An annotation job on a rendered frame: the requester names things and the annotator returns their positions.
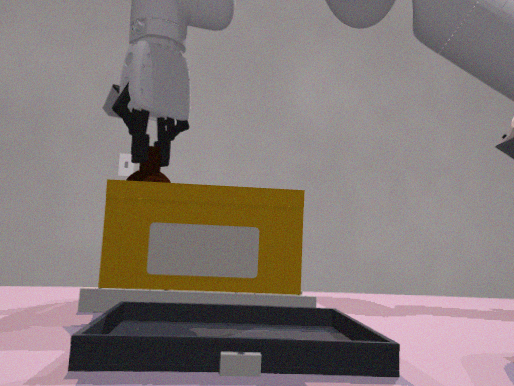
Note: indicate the brown glass bottle with beige label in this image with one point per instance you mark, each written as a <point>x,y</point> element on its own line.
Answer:
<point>150,171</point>

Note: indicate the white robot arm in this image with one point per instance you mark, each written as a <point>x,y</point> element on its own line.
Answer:
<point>483,46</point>

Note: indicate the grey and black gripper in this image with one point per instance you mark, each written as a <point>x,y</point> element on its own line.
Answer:
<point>159,82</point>

